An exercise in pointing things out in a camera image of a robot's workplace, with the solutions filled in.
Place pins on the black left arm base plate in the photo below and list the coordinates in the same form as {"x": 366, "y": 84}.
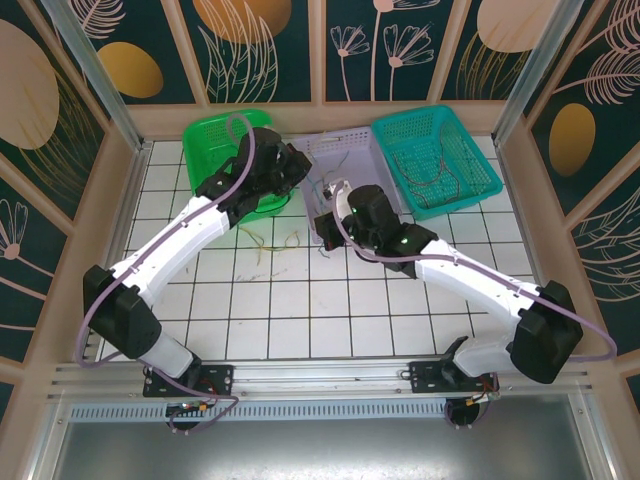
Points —
{"x": 220, "y": 380}

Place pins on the lavender plastic basket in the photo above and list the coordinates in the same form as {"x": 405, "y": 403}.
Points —
{"x": 360, "y": 160}

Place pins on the aluminium side rail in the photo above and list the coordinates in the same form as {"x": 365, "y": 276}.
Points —
{"x": 125, "y": 220}
{"x": 520, "y": 220}

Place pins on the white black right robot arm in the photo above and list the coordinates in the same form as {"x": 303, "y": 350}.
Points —
{"x": 475, "y": 275}

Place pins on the teal plastic basket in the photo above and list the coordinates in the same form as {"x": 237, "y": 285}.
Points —
{"x": 425, "y": 135}

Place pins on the grey metal panel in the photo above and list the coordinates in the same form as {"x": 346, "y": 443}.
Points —
{"x": 320, "y": 450}

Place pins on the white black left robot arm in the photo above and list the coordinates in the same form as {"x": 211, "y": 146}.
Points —
{"x": 175, "y": 240}

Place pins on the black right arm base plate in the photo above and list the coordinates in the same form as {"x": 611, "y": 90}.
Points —
{"x": 425, "y": 382}

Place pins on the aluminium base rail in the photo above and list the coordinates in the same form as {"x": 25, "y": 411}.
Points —
{"x": 320, "y": 375}

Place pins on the aluminium frame post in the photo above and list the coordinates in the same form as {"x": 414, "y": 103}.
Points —
{"x": 96, "y": 65}
{"x": 536, "y": 65}

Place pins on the green plastic basket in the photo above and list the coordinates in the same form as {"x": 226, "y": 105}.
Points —
{"x": 210, "y": 135}

